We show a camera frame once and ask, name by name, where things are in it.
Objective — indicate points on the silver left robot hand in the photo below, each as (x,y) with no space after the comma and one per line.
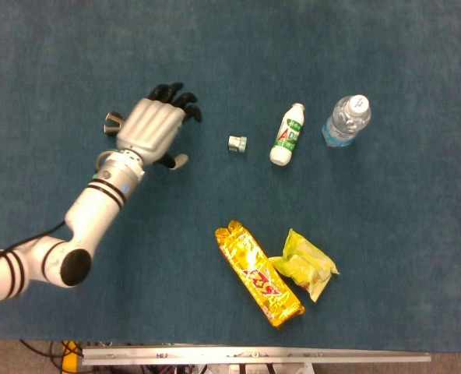
(148,126)

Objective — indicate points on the black metal staple remover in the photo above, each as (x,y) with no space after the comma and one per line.
(111,124)

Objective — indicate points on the small white green-label milk bottle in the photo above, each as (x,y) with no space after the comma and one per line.
(287,136)

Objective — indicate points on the long golden yellow biscuit pack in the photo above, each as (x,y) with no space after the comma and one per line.
(259,276)

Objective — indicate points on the clear plastic water bottle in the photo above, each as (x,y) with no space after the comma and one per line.
(347,121)

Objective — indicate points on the yellow crinkled snack bag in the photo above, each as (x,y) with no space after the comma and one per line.
(306,265)

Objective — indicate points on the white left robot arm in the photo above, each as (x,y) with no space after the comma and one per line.
(90,202)

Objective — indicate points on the blue felt table cloth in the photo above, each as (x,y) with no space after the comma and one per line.
(98,311)

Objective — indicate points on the yellow power strip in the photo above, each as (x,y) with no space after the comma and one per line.
(71,362)

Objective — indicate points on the aluminium frame rail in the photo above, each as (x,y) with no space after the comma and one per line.
(254,355)

